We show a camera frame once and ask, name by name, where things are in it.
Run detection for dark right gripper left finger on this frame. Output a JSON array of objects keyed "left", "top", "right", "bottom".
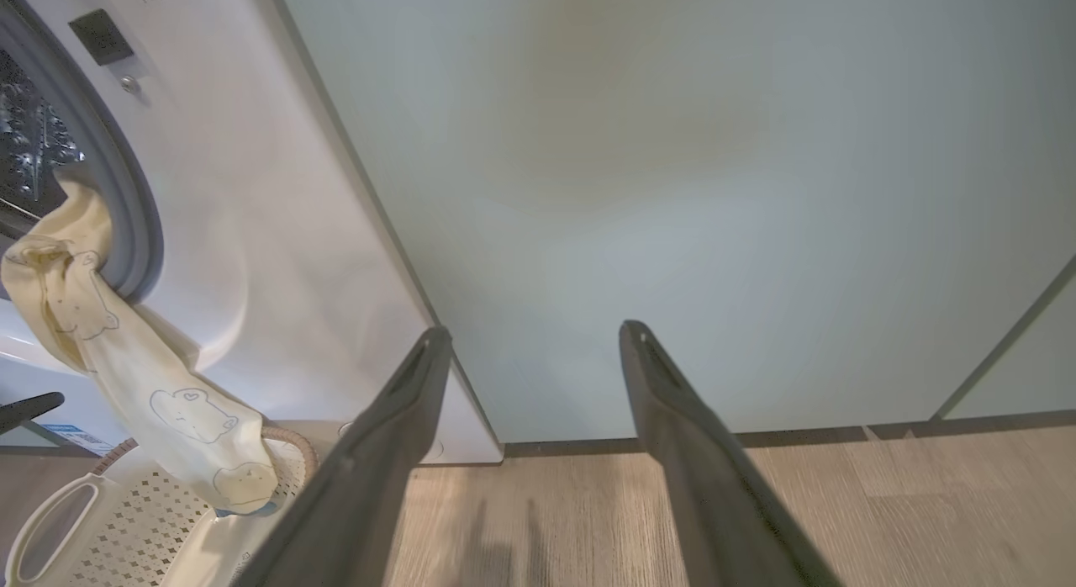
[{"left": 230, "top": 325, "right": 456, "bottom": 587}]

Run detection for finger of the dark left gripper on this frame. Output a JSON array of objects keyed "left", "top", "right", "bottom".
[{"left": 0, "top": 391, "right": 66, "bottom": 436}]

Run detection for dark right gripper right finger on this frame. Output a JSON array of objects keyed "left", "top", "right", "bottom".
[{"left": 619, "top": 320, "right": 842, "bottom": 587}]

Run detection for cream bear-print baby pants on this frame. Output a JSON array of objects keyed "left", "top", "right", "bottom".
[{"left": 0, "top": 178, "right": 281, "bottom": 518}]

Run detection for white front-load washing machine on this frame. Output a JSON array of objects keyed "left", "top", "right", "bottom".
[{"left": 0, "top": 0, "right": 506, "bottom": 467}]

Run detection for grey door latch plate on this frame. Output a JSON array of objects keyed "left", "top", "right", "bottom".
[{"left": 68, "top": 8, "right": 145, "bottom": 97}]

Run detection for blue energy label sticker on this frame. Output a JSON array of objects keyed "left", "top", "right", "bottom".
[{"left": 37, "top": 422, "right": 115, "bottom": 456}]

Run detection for cream perforated laundry basket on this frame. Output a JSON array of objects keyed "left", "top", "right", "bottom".
[{"left": 0, "top": 422, "right": 322, "bottom": 587}]

